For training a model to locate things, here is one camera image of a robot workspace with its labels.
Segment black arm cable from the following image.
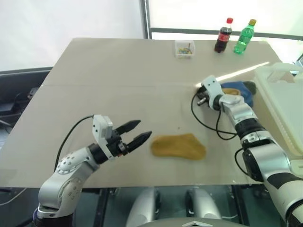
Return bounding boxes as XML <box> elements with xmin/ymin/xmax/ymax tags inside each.
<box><xmin>191</xmin><ymin>91</ymin><xmax>238</xmax><ymax>140</ymax></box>
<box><xmin>53</xmin><ymin>115</ymin><xmax>95</xmax><ymax>172</ymax></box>

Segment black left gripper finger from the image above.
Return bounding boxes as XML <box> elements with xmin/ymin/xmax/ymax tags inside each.
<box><xmin>116</xmin><ymin>120</ymin><xmax>142</xmax><ymax>137</ymax></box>
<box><xmin>127</xmin><ymin>131</ymin><xmax>153</xmax><ymax>153</ymax></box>

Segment clear box with colourful bits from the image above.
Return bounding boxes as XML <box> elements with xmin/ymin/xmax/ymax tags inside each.
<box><xmin>174</xmin><ymin>40</ymin><xmax>196</xmax><ymax>59</ymax></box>

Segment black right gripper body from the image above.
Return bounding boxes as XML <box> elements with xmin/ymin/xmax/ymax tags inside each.
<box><xmin>196</xmin><ymin>87</ymin><xmax>215</xmax><ymax>109</ymax></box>

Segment thin white floor cable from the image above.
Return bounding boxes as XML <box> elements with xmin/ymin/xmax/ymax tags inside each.
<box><xmin>0</xmin><ymin>187</ymin><xmax>27</xmax><ymax>204</ymax></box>

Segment cola bottle with red cap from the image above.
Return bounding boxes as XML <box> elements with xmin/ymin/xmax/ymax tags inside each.
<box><xmin>214</xmin><ymin>17</ymin><xmax>234</xmax><ymax>54</ymax></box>

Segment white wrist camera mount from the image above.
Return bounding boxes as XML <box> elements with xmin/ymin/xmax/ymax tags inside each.
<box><xmin>201</xmin><ymin>75</ymin><xmax>224</xmax><ymax>101</ymax></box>
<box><xmin>92</xmin><ymin>114</ymin><xmax>115</xmax><ymax>159</ymax></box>

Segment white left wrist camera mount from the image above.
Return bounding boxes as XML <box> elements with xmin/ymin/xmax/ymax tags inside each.
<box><xmin>92</xmin><ymin>114</ymin><xmax>115</xmax><ymax>159</ymax></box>

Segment blue sock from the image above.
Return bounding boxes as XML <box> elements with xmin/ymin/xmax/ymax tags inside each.
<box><xmin>221</xmin><ymin>81</ymin><xmax>254</xmax><ymax>107</ymax></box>

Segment dark grey sock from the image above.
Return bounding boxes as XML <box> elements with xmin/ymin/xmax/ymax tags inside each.
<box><xmin>243</xmin><ymin>80</ymin><xmax>258</xmax><ymax>94</ymax></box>

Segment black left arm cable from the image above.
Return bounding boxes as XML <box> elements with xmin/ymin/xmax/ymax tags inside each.
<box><xmin>53</xmin><ymin>115</ymin><xmax>95</xmax><ymax>172</ymax></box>

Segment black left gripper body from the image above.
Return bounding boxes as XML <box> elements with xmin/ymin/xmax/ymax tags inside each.
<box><xmin>107</xmin><ymin>129</ymin><xmax>130</xmax><ymax>158</ymax></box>

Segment silver rounded robot leg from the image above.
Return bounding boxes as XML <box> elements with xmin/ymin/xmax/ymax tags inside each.
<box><xmin>184</xmin><ymin>188</ymin><xmax>223</xmax><ymax>220</ymax></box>
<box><xmin>125</xmin><ymin>188</ymin><xmax>162</xmax><ymax>227</ymax></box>

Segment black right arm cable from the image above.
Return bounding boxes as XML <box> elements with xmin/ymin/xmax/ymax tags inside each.
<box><xmin>191</xmin><ymin>91</ymin><xmax>238</xmax><ymax>140</ymax></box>

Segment grey window frame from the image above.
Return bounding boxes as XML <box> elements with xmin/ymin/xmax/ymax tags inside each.
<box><xmin>139</xmin><ymin>0</ymin><xmax>303</xmax><ymax>40</ymax></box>

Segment large mustard yellow sock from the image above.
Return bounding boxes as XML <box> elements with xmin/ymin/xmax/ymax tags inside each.
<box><xmin>150</xmin><ymin>133</ymin><xmax>207</xmax><ymax>161</ymax></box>

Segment green bottle with yellow cap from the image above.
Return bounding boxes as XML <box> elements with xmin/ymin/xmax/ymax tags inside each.
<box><xmin>233</xmin><ymin>18</ymin><xmax>258</xmax><ymax>55</ymax></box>

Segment white plastic basket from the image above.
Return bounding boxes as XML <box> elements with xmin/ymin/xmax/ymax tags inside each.
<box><xmin>252</xmin><ymin>62</ymin><xmax>303</xmax><ymax>157</ymax></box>

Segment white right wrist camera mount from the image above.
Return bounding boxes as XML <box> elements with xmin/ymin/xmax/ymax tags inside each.
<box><xmin>201</xmin><ymin>75</ymin><xmax>224</xmax><ymax>101</ymax></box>

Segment dark robot torso edge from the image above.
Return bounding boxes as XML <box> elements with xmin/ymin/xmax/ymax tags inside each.
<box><xmin>143</xmin><ymin>217</ymin><xmax>241</xmax><ymax>227</ymax></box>

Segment small mustard yellow sock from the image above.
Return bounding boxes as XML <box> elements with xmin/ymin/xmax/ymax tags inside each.
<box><xmin>222</xmin><ymin>88</ymin><xmax>241</xmax><ymax>96</ymax></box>

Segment dark desk with equipment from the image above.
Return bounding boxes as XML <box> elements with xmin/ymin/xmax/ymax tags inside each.
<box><xmin>0</xmin><ymin>67</ymin><xmax>54</xmax><ymax>134</ymax></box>

